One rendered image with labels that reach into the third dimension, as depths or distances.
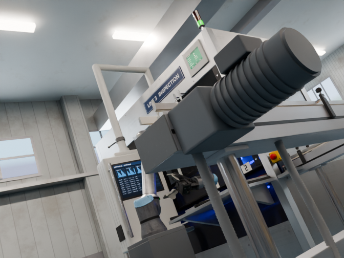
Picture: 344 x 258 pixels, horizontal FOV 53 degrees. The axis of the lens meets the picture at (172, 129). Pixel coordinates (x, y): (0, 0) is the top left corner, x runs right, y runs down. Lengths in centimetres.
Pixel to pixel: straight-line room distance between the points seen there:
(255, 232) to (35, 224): 506
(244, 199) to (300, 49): 38
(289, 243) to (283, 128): 150
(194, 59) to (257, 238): 211
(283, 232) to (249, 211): 161
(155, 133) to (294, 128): 46
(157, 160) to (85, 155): 542
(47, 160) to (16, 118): 89
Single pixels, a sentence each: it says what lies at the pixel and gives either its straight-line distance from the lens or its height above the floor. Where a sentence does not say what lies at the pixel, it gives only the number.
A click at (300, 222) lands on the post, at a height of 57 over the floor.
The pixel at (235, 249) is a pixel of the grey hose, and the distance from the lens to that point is 71.
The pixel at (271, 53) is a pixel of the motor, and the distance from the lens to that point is 58.
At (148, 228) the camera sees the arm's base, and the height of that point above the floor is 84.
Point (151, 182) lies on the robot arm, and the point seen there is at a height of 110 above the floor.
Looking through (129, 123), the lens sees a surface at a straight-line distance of 351.
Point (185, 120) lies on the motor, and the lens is 68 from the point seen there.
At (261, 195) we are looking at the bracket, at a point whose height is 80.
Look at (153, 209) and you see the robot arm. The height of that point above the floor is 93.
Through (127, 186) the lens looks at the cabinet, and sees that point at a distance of 286.
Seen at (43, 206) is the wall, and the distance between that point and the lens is 583.
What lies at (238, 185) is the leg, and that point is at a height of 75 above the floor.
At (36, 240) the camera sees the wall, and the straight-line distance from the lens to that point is 568.
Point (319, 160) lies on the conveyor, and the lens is 233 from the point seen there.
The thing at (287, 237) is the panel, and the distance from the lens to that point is 243.
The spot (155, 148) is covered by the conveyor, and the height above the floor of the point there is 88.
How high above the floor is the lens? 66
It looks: 19 degrees up
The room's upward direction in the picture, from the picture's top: 21 degrees counter-clockwise
